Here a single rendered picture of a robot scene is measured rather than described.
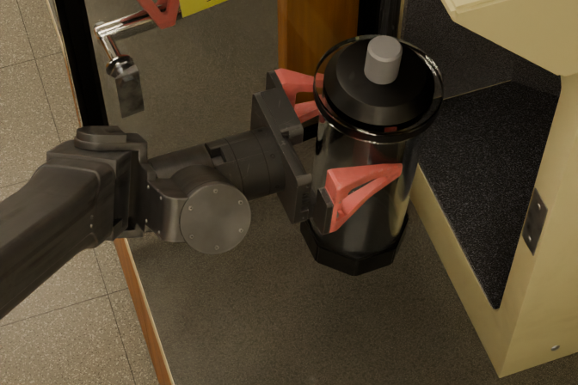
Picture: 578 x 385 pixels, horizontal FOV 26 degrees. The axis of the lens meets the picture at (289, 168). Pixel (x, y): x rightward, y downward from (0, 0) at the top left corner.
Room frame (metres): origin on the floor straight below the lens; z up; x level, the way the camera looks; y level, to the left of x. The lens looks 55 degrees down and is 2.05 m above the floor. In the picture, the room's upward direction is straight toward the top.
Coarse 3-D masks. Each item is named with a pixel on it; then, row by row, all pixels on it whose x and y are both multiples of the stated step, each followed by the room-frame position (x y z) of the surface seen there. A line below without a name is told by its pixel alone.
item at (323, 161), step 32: (320, 64) 0.67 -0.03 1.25; (320, 96) 0.64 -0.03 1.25; (320, 128) 0.64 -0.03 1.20; (352, 128) 0.61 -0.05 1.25; (384, 128) 0.61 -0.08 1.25; (416, 128) 0.61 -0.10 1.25; (320, 160) 0.63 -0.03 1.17; (352, 160) 0.61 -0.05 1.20; (384, 160) 0.61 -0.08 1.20; (416, 160) 0.63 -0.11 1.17; (352, 192) 0.61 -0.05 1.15; (384, 192) 0.61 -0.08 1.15; (352, 224) 0.61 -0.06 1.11; (384, 224) 0.61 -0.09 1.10
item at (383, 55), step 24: (360, 48) 0.68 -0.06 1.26; (384, 48) 0.65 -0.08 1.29; (408, 48) 0.68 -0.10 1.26; (336, 72) 0.65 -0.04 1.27; (360, 72) 0.65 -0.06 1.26; (384, 72) 0.64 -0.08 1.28; (408, 72) 0.65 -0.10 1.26; (336, 96) 0.63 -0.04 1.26; (360, 96) 0.63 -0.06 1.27; (384, 96) 0.63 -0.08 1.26; (408, 96) 0.63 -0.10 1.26; (432, 96) 0.64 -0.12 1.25; (360, 120) 0.61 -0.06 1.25; (384, 120) 0.61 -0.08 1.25; (408, 120) 0.61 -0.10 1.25
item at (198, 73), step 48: (96, 0) 0.70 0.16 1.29; (144, 0) 0.72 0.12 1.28; (192, 0) 0.74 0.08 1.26; (240, 0) 0.76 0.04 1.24; (288, 0) 0.78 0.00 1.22; (336, 0) 0.80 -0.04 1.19; (96, 48) 0.70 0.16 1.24; (144, 48) 0.72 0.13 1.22; (192, 48) 0.74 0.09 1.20; (240, 48) 0.76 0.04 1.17; (288, 48) 0.78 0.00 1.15; (144, 96) 0.72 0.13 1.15; (192, 96) 0.73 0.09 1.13; (240, 96) 0.76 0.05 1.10; (192, 144) 0.73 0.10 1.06
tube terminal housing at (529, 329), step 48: (576, 96) 0.54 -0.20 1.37; (576, 144) 0.54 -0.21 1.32; (432, 192) 0.71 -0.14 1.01; (576, 192) 0.54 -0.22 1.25; (432, 240) 0.69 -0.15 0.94; (576, 240) 0.55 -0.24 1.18; (480, 288) 0.60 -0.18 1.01; (528, 288) 0.53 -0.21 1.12; (576, 288) 0.55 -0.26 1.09; (480, 336) 0.58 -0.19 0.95; (528, 336) 0.54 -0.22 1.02; (576, 336) 0.56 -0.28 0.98
